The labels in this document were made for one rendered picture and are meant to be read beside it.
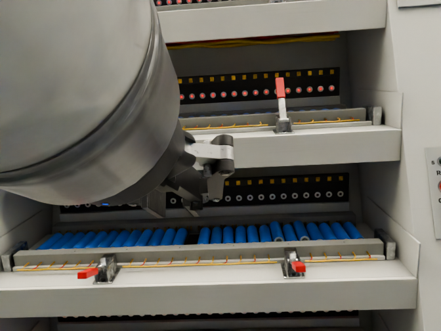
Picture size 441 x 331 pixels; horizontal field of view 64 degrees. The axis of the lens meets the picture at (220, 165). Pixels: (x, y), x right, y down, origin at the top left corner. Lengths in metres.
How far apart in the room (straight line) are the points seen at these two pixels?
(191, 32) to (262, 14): 0.11
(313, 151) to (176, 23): 0.28
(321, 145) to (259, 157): 0.09
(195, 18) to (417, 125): 0.35
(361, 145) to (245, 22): 0.25
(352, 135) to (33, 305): 0.51
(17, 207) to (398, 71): 0.64
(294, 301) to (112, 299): 0.25
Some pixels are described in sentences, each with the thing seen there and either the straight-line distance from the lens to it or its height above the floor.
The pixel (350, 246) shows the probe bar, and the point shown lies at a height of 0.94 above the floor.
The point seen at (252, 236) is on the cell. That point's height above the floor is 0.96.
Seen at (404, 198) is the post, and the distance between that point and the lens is 0.56.
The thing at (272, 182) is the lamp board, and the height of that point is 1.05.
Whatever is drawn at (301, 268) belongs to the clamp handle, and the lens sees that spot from 0.45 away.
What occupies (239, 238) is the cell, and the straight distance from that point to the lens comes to 0.58.
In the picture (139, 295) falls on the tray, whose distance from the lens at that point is 0.53.
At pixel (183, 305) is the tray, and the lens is 0.53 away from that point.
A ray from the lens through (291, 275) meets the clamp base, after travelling 0.51.
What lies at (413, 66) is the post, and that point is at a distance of 0.58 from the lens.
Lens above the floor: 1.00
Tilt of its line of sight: 8 degrees up
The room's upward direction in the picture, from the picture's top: 2 degrees counter-clockwise
